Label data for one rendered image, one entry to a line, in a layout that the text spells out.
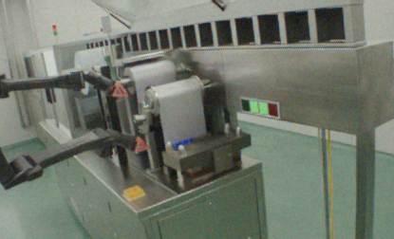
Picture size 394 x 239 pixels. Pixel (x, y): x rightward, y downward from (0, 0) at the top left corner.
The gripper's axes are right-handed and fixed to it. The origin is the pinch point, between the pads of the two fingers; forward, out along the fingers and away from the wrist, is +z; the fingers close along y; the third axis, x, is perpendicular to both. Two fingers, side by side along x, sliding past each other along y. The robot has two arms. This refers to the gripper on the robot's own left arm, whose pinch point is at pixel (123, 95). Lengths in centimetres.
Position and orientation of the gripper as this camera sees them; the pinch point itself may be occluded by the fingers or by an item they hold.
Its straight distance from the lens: 171.0
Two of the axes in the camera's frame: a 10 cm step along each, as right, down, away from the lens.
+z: 7.2, 4.1, 5.5
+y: 5.5, 1.3, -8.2
